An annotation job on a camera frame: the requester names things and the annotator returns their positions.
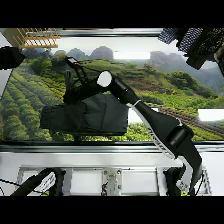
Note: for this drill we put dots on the dark grey garment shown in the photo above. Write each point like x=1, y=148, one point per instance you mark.
x=90, y=115

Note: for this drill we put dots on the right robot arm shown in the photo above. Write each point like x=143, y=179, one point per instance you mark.
x=156, y=123

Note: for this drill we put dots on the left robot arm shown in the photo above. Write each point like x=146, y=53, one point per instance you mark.
x=33, y=183

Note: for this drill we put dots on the heap of clothes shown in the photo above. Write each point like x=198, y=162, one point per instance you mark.
x=200, y=43

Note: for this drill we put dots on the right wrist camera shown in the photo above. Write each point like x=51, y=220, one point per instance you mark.
x=72, y=62

